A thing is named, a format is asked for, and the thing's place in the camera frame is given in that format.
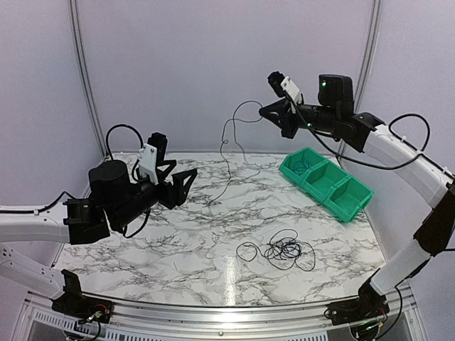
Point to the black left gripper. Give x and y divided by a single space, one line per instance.
179 195

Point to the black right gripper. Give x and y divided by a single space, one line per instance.
289 128

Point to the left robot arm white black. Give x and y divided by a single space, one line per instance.
61 287

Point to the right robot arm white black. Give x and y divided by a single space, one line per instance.
334 117

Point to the green three-compartment plastic bin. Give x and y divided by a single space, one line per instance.
343 195

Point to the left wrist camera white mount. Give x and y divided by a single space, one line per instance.
150 156

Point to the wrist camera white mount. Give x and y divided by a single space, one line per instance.
284 86
150 156

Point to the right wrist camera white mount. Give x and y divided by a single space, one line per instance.
284 86

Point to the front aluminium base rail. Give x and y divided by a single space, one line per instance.
135 320

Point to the left aluminium frame post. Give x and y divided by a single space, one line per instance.
81 61

